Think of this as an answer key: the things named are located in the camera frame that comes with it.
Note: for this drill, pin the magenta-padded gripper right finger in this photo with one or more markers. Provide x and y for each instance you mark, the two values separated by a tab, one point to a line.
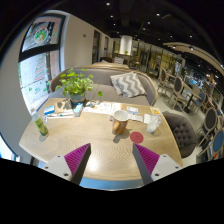
148	158

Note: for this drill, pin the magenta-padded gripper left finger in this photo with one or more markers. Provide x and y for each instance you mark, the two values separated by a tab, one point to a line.
75	158

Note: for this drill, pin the clear bottle with green label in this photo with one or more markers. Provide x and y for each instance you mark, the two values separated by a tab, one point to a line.
40	126

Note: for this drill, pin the flat round red coaster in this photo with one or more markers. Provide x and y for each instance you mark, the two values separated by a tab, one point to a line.
136	137

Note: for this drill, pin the clear plastic cup with straw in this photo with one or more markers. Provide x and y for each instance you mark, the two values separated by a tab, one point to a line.
154	124

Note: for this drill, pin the white paper napkin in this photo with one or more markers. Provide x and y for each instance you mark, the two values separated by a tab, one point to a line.
147	118

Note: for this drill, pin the dark grey tufted armchair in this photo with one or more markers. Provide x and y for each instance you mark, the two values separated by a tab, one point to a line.
182	133

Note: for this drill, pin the brown ceramic mug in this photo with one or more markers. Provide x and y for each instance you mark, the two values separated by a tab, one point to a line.
119	124

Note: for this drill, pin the yellow square card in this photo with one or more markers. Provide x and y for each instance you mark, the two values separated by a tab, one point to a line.
155	111

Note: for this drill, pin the small blue white box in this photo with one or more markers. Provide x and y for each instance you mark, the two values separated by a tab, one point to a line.
78	109

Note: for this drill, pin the small blue white card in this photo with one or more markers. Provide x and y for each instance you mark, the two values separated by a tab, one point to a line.
132	110

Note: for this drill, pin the flat blue white packet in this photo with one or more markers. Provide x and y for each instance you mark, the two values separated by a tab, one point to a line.
49	110

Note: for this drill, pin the white rectangular box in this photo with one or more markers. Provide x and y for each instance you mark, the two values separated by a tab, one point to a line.
116	107

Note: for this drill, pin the green potted plant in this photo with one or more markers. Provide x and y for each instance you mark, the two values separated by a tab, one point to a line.
76	84

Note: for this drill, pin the group of dining chairs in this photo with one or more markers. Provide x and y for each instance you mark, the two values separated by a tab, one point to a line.
178	88

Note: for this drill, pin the grey white chevron pillow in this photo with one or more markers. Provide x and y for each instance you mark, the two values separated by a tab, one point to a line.
128	84

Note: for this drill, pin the grey curved sofa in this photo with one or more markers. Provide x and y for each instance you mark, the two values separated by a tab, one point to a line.
103	76

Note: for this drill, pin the window with festive decals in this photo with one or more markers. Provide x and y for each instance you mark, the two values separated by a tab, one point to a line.
36	76

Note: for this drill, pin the group of ceiling lights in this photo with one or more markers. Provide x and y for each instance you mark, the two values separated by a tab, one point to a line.
148	23

